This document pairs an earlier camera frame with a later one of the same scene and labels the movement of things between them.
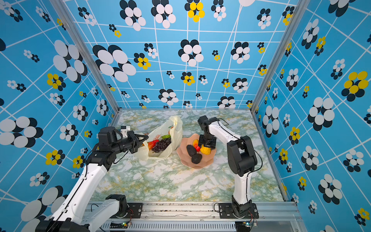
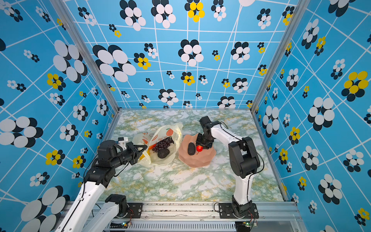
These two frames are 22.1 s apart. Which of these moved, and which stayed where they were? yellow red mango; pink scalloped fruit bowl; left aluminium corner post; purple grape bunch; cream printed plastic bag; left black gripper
Moved: cream printed plastic bag; left black gripper
Stayed: yellow red mango; left aluminium corner post; purple grape bunch; pink scalloped fruit bowl
